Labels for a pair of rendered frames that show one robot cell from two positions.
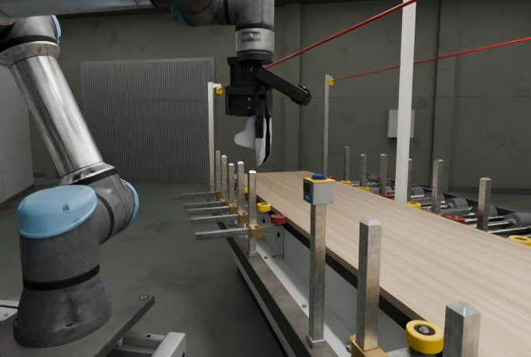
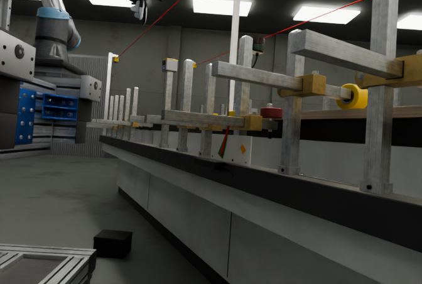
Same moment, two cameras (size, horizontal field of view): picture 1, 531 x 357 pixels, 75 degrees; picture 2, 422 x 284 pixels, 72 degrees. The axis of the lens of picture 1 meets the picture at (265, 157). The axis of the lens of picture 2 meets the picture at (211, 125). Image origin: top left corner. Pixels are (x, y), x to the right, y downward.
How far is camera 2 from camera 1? 94 cm
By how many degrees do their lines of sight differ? 14
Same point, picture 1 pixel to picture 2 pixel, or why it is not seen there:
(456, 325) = (208, 70)
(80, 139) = (59, 0)
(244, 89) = not seen: outside the picture
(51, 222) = (54, 13)
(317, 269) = (166, 105)
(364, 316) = (183, 101)
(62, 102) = not seen: outside the picture
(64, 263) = (56, 31)
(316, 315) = (164, 130)
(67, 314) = (54, 53)
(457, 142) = not seen: hidden behind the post
